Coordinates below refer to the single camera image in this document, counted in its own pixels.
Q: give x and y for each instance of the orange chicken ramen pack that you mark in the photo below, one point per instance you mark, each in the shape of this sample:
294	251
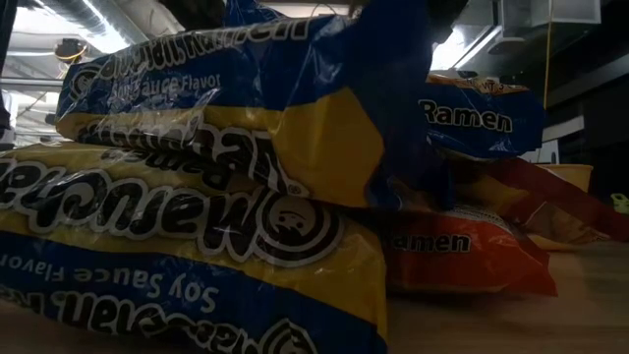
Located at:
442	270

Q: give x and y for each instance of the red beef ramen pack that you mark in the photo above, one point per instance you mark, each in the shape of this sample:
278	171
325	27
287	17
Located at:
555	189

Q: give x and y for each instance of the yellow plastic bin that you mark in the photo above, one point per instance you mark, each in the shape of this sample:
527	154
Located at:
575	177

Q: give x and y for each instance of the small green object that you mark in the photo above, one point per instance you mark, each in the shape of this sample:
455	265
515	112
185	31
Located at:
620	204

